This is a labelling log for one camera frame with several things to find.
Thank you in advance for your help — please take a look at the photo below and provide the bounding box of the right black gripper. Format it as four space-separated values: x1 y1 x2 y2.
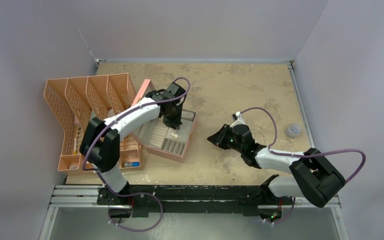
207 124 244 154

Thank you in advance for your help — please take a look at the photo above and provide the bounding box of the silver bangle bracelet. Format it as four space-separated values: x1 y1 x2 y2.
249 128 266 143

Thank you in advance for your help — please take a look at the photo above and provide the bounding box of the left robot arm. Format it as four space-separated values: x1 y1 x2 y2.
80 84 188 205

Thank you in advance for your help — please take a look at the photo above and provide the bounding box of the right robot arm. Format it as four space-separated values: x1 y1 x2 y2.
207 124 346 208

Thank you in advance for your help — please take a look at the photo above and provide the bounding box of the pink jewelry box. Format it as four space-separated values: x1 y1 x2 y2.
128 77 197 162

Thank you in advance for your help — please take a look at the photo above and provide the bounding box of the blue capped marker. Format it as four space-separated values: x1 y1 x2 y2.
123 161 140 168

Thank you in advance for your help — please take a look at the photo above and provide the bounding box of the small clear plastic cup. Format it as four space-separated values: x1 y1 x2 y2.
284 122 303 139

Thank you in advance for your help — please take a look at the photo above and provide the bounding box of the orange plastic organizer rack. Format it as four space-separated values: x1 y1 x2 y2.
43 73 137 177

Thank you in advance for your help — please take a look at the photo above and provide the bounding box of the grey oval bracelet pillow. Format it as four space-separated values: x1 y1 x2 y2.
181 111 195 122

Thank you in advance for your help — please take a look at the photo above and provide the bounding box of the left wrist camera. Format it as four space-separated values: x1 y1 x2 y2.
166 82 186 99

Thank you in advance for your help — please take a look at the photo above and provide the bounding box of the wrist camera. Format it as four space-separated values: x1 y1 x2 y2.
166 82 186 99
232 111 244 123

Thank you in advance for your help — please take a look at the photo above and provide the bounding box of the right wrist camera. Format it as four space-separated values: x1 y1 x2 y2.
232 111 244 123

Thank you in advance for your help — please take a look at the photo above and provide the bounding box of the purple cable loop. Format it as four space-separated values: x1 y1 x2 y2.
108 193 164 233

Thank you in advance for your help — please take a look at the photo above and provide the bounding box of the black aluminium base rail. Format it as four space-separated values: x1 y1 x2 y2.
48 184 340 220

